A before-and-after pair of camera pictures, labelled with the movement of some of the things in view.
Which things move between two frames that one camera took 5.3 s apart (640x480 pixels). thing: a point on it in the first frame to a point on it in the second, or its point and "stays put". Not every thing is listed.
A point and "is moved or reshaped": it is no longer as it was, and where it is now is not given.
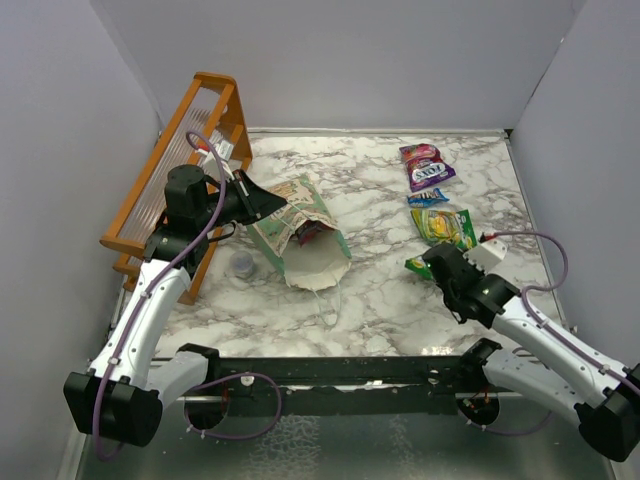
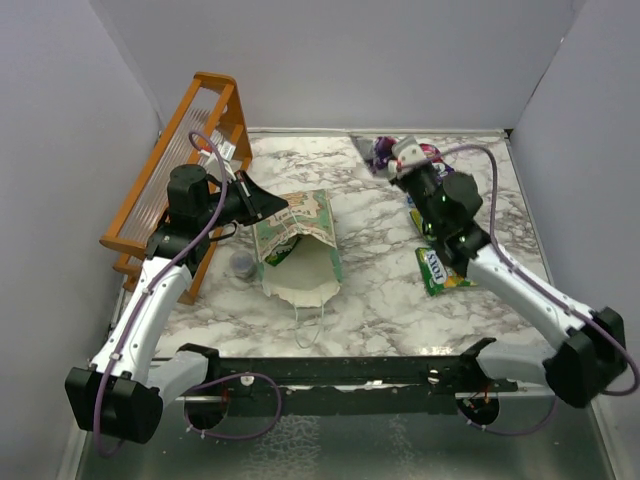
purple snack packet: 309,229 to 383,147
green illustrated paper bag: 302,239 is moved or reshaped
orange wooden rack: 207,139 stays put
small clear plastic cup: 241,265 stays put
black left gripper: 257,202 stays put
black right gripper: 478,272 to 401,182
